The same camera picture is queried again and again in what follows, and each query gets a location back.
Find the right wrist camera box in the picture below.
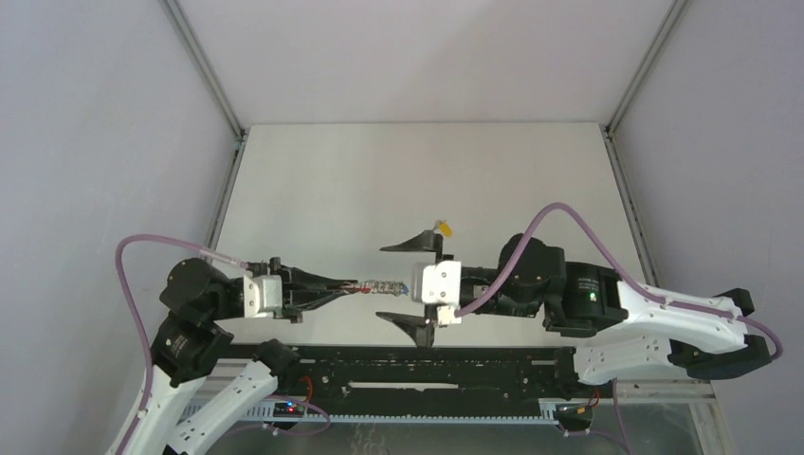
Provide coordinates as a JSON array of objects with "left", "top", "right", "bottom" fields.
[{"left": 410, "top": 260, "right": 462, "bottom": 327}]

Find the yellow tagged key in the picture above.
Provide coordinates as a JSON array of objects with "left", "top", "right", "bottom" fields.
[{"left": 433, "top": 220, "right": 453, "bottom": 238}]

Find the small circuit board with leds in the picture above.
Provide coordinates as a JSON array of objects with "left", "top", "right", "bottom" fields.
[{"left": 272, "top": 402, "right": 305, "bottom": 418}]

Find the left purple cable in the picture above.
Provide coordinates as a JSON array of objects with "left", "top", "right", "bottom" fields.
[{"left": 115, "top": 234, "right": 331, "bottom": 455}]

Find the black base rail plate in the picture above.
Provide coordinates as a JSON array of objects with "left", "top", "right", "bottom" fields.
[{"left": 213, "top": 341, "right": 615, "bottom": 417}]

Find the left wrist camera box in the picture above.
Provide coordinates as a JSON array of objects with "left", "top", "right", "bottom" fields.
[{"left": 243, "top": 263, "right": 283, "bottom": 319}]

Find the red tag keyring with chain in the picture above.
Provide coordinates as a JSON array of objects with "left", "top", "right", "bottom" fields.
[{"left": 341, "top": 280, "right": 404, "bottom": 297}]

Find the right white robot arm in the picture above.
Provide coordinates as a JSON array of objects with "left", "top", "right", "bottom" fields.
[{"left": 360, "top": 230, "right": 774, "bottom": 396}]

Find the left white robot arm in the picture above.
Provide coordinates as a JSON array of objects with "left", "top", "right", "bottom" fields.
[{"left": 108, "top": 258, "right": 356, "bottom": 454}]

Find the white cable duct strip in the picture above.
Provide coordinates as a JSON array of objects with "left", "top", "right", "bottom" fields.
[{"left": 188, "top": 401, "right": 594, "bottom": 426}]

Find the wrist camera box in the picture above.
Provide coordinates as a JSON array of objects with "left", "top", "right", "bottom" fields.
[
  {"left": 410, "top": 260, "right": 462, "bottom": 327},
  {"left": 243, "top": 263, "right": 283, "bottom": 319}
]

